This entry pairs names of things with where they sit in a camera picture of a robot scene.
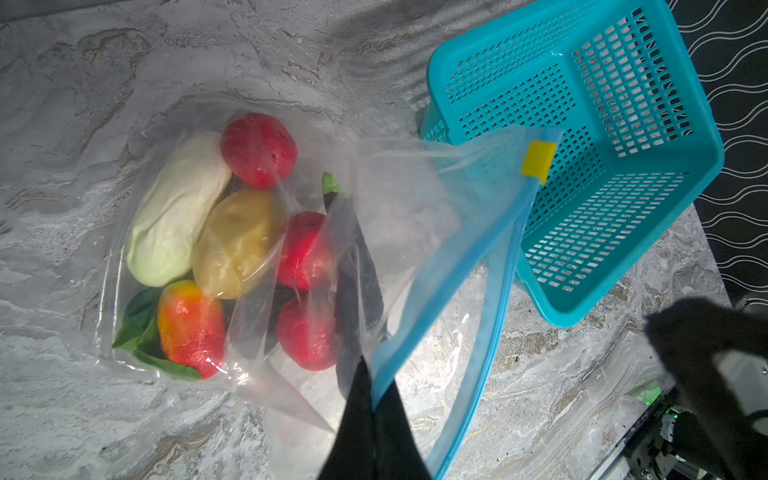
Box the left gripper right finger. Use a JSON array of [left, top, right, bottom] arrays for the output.
[[373, 381, 432, 480]]

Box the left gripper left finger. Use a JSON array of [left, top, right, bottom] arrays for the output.
[[318, 358, 376, 480]]

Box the red toy tomato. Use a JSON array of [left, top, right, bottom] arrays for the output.
[[276, 298, 339, 371], [277, 211, 336, 291], [220, 113, 298, 190]]

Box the black toy item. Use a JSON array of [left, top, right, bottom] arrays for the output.
[[321, 172, 386, 397]]

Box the orange red toy pepper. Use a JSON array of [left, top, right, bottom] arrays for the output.
[[157, 280, 227, 379]]

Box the clear zip top bag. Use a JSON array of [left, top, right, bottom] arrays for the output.
[[90, 100, 563, 479]]

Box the yellow toy potato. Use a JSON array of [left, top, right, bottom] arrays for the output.
[[192, 190, 286, 299]]

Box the teal plastic basket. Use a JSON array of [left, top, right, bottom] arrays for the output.
[[421, 1, 725, 328]]

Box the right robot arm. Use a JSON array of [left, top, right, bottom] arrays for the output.
[[623, 298, 767, 479]]

